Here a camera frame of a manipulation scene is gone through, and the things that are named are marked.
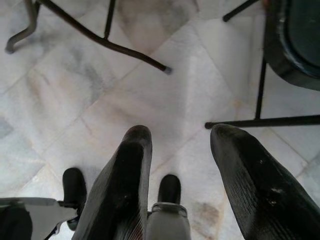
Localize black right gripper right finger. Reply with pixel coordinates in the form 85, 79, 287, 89
210, 123, 320, 240

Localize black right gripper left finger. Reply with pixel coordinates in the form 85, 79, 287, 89
72, 125, 153, 240

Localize black robot left foot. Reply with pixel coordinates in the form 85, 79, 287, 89
61, 167, 88, 210

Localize black robot foot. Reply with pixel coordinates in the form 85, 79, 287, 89
157, 174, 182, 205
61, 167, 88, 210

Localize black robot right foot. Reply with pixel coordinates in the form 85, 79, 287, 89
157, 174, 182, 205

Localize grey robot right leg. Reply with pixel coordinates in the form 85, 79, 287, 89
146, 201, 189, 240

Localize dark green chair, black legs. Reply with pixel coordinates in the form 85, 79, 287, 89
204, 0, 320, 130

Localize brown metal chair frame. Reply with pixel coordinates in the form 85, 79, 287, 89
4, 0, 173, 76

